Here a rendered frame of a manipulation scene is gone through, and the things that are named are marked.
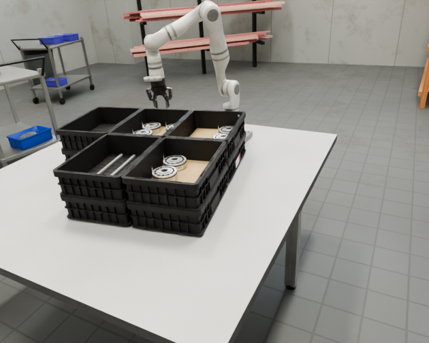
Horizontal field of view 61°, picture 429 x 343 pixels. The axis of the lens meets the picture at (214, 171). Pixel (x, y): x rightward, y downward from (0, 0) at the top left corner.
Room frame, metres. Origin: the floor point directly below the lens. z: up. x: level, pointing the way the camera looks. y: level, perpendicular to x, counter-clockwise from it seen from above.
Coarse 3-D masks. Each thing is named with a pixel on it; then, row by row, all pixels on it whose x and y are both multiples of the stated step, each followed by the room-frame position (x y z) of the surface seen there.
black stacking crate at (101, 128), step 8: (96, 112) 2.06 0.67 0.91; (104, 112) 2.09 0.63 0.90; (112, 112) 2.07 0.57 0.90; (120, 112) 2.05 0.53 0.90; (128, 112) 2.04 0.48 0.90; (80, 120) 1.92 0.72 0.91; (88, 120) 1.98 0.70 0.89; (96, 120) 2.05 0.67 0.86; (104, 120) 2.09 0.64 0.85; (112, 120) 2.07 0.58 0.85; (120, 120) 2.06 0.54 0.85; (64, 128) 1.79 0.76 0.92; (72, 128) 1.84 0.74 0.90; (80, 128) 1.90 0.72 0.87; (88, 128) 1.96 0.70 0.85; (96, 128) 2.01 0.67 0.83; (104, 128) 2.01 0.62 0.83; (64, 136) 1.73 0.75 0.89; (72, 136) 1.72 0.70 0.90; (80, 136) 1.70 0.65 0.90; (64, 144) 1.73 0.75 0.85; (72, 144) 1.72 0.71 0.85; (80, 144) 1.70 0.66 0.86; (88, 144) 1.69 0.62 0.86
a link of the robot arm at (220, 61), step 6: (222, 54) 1.90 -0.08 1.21; (228, 54) 1.93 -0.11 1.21; (216, 60) 1.91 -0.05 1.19; (222, 60) 1.90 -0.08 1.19; (228, 60) 1.93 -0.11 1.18; (216, 66) 1.93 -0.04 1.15; (222, 66) 1.92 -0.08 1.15; (216, 72) 1.95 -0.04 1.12; (222, 72) 1.95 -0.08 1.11; (222, 78) 1.98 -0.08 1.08; (222, 84) 1.98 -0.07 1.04; (222, 90) 1.97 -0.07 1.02
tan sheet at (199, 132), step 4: (200, 128) 1.90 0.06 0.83; (196, 132) 1.84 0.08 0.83; (200, 132) 1.83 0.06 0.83; (204, 132) 1.83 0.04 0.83; (208, 132) 1.82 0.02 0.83; (212, 132) 1.82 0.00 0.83; (216, 132) 1.82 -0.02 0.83; (192, 136) 1.78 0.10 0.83; (196, 136) 1.78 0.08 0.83; (200, 136) 1.77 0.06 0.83; (204, 136) 1.77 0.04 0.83; (208, 136) 1.77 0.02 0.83
